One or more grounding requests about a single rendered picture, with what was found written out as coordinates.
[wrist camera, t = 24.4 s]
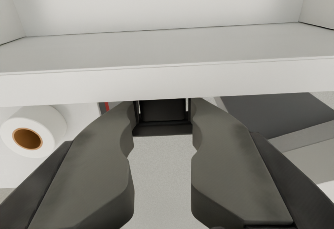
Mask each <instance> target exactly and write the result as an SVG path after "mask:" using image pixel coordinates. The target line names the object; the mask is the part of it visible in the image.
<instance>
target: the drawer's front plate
mask: <svg viewBox="0 0 334 229"><path fill-rule="evenodd" d="M318 91H334V30H333V29H329V28H325V27H320V26H316V25H311V24H307V23H303V22H287V23H269V24H250V25H232V26H213V27H195V28H177V29H158V30H140V31H121V32H103V33H85V34H66V35H48V36H29V37H26V36H25V37H22V38H19V39H16V40H13V41H10V42H7V43H4V44H1V45H0V107H13V106H33V105H53V104H74V103H94V102H114V101H135V100H155V99H176V98H196V97H216V96H236V95H257V94H277V93H298V92H318Z"/></svg>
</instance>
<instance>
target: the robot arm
mask: <svg viewBox="0 0 334 229"><path fill-rule="evenodd" d="M188 121H191V123H192V125H193V129H192V144H193V146H194V147H195V149H196V150H197V152H196V153H195V155H194V156H193V157H192V159H191V212H192V214H193V216H194V217H195V218H196V219H197V220H198V221H200V222H201V223H203V224H204V225H205V226H207V227H208V228H209V229H334V203H333V202H332V201H331V199H330V198H329V197H328V196H327V195H326V194H325V193H324V192H323V191H322V190H321V189H320V188H319V187H318V186H317V185H316V184H315V183H314V182H313V181H312V180H311V179H310V178H309V177H308V176H306V175H305V174H304V173H303V172H302V171H301V170H300V169H299V168H298V167H297V166H295V165H294V164H293V163H292V162H291V161H290V160H289V159H288V158H287V157H286V156H284V155H283V154H282V153H281V152H280V151H279V150H278V149H277V148H276V147H275V146H273V145H272V144H271V143H270V142H269V141H268V140H267V139H266V138H265V137H263V136H262V135H261V134H260V133H259V132H251V131H250V130H249V129H248V128H247V127H246V126H245V125H243V124H242V123H241V122H240V121H239V120H237V119H236V118H235V117H233V116H232V115H230V114H229V113H227V112H226V111H224V110H222V109H221V108H219V107H217V106H215V105H213V104H212V103H210V102H208V101H206V100H205V99H203V98H201V97H196V98H188ZM138 123H139V102H138V100H135V101H123V102H121V103H120V104H118V105H116V106H115V107H113V108H112V109H110V110H109V111H107V112H106V113H104V114H103V115H101V116H99V117H98V118H97V119H95V120H94V121H92V122H91V123H90V124H89V125H87V126H86V127H85V128H84V129H83V130H82V131H81V132H80V133H79V134H78V135H77V136H76V137H75V138H74V139H73V140H72V141H64V142H63V143H62V144H61V145H60V146H59V147H58V148H57V149H56V150H55V151H54V152H53V153H52V154H51V155H50V156H49V157H47V158H46V159H45V160H44V161H43V162H42V163H41V164H40V165H39V166H38V167H37V168H36V169H35V170H34V171H33V172H32V173H31V174H30V175H29V176H28V177H27V178H26V179H25V180H24V181H23V182H22V183H21V184H20V185H18V186H17V187H16V188H15V189H14V190H13V191H12V192H11V193H10V194H9V195H8V196H7V197H6V198H5V199H4V200H3V201H2V203H1V204H0V229H120V228H121V227H123V226H124V225H125V224H126V223H128V222H129V221H130V220H131V218H132V216H133V214H134V199H135V189H134V184H133V179H132V174H131V169H130V164H129V160H128V159H127V157H128V155H129V154H130V152H131V151H132V149H133V148H134V142H133V136H132V130H133V129H134V127H135V126H136V124H138Z"/></svg>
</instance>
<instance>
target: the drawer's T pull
mask: <svg viewBox="0 0 334 229"><path fill-rule="evenodd" d="M139 106H140V113H139V123H138V124H136V126H135V127H134V129H133V130H132V136H133V137H153V136H175V135H192V129H193V125H192V123H191V121H188V111H186V98H176V99H155V100H139Z"/></svg>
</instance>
